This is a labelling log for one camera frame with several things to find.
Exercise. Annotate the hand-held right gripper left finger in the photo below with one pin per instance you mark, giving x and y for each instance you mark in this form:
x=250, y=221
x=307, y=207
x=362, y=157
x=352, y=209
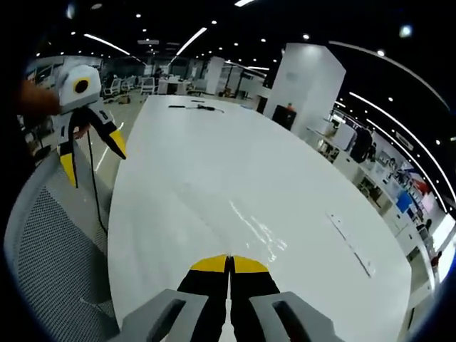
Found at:
x=185, y=310

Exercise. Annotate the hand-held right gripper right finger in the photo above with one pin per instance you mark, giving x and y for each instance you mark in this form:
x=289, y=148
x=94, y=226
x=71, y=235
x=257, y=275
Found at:
x=263, y=310

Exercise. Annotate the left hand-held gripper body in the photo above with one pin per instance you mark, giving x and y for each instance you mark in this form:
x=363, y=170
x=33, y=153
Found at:
x=71, y=98

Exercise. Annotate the clear plastic food packaging bag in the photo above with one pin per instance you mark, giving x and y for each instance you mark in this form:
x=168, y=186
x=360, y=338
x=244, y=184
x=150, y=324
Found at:
x=256, y=228

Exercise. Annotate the black tool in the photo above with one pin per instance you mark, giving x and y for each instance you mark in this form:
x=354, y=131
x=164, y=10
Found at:
x=204, y=108

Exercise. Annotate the grey mesh office chair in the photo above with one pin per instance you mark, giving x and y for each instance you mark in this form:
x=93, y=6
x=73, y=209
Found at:
x=53, y=249

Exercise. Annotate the blue box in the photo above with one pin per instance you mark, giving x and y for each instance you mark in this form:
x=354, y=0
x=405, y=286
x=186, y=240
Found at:
x=404, y=204

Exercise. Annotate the black cabinet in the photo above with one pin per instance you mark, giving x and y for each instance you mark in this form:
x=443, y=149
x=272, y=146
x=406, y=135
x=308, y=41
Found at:
x=284, y=117

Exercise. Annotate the white square pillar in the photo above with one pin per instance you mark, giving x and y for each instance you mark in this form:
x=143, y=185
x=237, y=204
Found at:
x=306, y=85

